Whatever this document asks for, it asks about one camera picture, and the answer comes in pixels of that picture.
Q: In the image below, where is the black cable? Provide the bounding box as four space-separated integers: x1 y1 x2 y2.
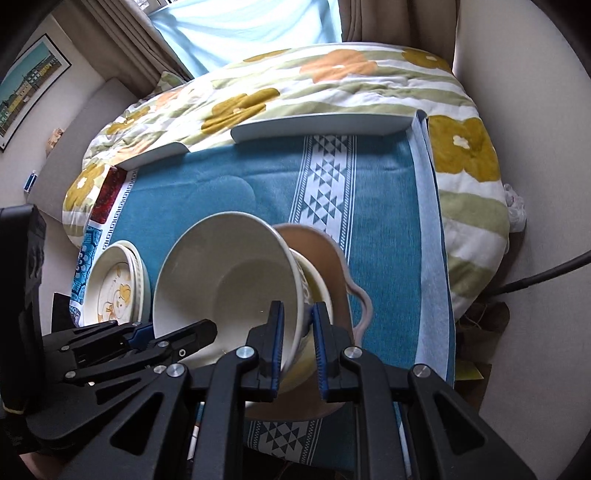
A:
489 251 591 297

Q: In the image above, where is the grey cushion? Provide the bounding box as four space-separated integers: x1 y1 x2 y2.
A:
28 78 155 220

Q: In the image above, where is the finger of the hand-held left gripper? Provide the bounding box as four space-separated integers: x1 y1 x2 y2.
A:
117 322 155 349
150 318 219 367

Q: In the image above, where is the framed wall poster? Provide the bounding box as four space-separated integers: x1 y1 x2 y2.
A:
0 33 73 152

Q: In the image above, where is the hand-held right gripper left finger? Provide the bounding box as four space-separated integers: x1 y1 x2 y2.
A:
60 300 284 480

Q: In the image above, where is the light blue sheer curtain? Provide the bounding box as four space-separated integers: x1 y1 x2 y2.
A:
150 0 345 78

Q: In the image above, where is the beige curtain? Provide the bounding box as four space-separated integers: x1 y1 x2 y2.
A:
339 0 462 75
113 0 207 93

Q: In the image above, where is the pink wavy-rim bowl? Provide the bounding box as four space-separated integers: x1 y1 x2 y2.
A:
245 223 374 421

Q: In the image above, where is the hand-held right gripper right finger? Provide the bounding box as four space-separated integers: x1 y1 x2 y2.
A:
312 302 539 480

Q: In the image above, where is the blue woven blanket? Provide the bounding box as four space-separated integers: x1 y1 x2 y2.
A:
81 111 458 467

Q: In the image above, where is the floral quilt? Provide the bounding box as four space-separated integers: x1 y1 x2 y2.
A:
62 41 511 319

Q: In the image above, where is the cream bowl with yellow dots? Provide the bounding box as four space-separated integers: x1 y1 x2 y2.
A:
152 211 306 376

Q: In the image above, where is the white plastic bag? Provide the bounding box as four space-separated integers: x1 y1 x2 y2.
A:
502 184 527 232

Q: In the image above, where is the cream plate with orange flowers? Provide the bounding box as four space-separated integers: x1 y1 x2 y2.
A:
87 244 139 325

